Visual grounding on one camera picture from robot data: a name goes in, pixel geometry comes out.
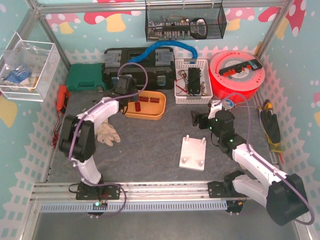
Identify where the white peg base plate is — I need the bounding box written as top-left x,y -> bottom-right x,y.
179,135 -> 207,171

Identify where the white work glove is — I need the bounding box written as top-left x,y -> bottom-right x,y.
95,119 -> 121,147

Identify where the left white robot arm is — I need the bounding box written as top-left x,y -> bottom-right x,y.
58,62 -> 149,187

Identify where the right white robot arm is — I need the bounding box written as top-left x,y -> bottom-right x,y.
191,94 -> 315,226

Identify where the small red spring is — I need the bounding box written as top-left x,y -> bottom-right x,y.
139,96 -> 149,103
149,97 -> 160,104

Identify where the large red spring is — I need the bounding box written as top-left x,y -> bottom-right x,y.
134,101 -> 141,112

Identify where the white perforated basket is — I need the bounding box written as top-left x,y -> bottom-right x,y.
174,58 -> 213,104

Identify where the orange plastic tray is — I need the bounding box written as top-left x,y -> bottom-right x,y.
123,90 -> 167,121

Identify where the black toolbox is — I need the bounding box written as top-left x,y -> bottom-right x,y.
101,47 -> 176,92

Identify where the green plastic case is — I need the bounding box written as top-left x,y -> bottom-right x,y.
65,63 -> 108,92

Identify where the black module in basket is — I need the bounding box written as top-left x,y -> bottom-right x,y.
187,67 -> 201,95

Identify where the red filament spool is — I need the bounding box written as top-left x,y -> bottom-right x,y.
208,50 -> 266,100

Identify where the orange multimeter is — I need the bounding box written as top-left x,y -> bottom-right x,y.
56,85 -> 71,115

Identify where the black yellow work glove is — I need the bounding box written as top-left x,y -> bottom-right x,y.
260,110 -> 283,153

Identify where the black terminal strip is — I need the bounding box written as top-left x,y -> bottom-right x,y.
218,59 -> 263,77

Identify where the blue white glove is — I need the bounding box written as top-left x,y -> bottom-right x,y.
4,65 -> 32,86

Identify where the solder wire spool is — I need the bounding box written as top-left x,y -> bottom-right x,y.
221,99 -> 235,111

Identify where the blue corrugated hose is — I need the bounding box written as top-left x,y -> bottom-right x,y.
127,40 -> 198,66

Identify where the yellow handled screwdriver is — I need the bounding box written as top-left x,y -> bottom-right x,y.
234,99 -> 274,112

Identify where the aluminium rail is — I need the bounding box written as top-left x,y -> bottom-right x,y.
30,180 -> 211,203

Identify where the black wire mesh basket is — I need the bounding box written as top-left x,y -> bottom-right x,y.
144,0 -> 227,42

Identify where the clear acrylic wall box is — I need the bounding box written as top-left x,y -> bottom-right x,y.
0,32 -> 61,102

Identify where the grey slotted cable duct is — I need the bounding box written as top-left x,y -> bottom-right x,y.
40,200 -> 228,213

